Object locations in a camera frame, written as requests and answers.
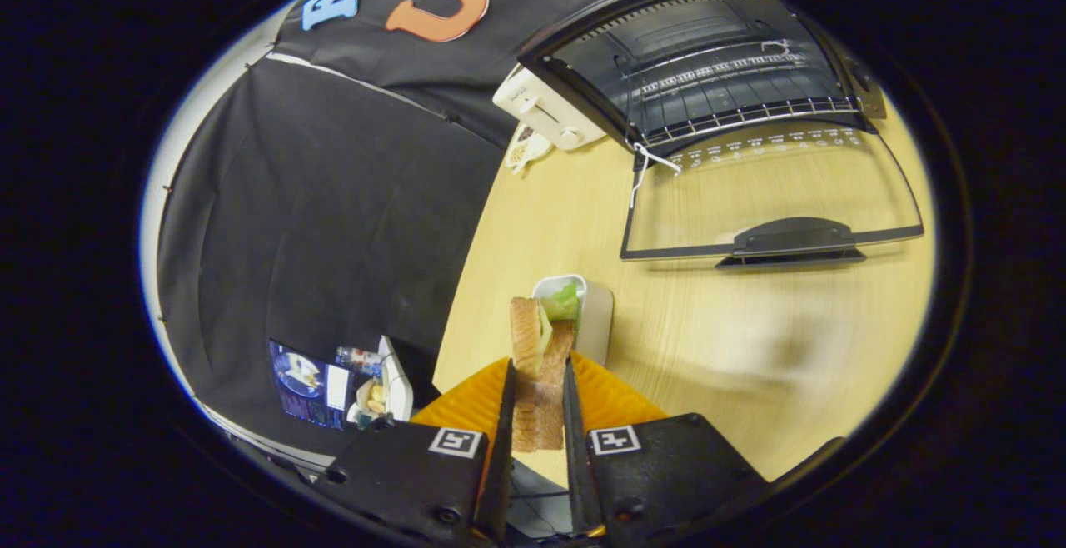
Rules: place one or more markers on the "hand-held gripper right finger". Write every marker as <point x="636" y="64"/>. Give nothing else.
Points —
<point x="576" y="465"/>

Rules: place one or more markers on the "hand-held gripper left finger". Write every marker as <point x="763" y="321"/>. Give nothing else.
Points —
<point x="504" y="465"/>

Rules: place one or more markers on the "toast sandwich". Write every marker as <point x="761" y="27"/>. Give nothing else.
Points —
<point x="541" y="402"/>

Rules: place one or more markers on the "black toaster oven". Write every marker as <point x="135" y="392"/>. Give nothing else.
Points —
<point x="708" y="57"/>

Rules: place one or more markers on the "white open food box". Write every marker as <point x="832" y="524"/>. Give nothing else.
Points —
<point x="398" y="390"/>

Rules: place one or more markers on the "white pop-up toaster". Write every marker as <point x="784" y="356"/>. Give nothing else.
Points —
<point x="541" y="107"/>

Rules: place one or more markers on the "white rectangular tray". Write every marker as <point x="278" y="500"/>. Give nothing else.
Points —
<point x="595" y="323"/>

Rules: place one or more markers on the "clear plastic bottle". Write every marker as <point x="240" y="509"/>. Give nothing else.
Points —
<point x="358" y="358"/>

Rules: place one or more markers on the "blue printed box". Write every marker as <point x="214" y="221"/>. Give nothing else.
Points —
<point x="300" y="386"/>

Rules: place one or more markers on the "white divided snack dish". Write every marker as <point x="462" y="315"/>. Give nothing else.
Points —
<point x="525" y="148"/>

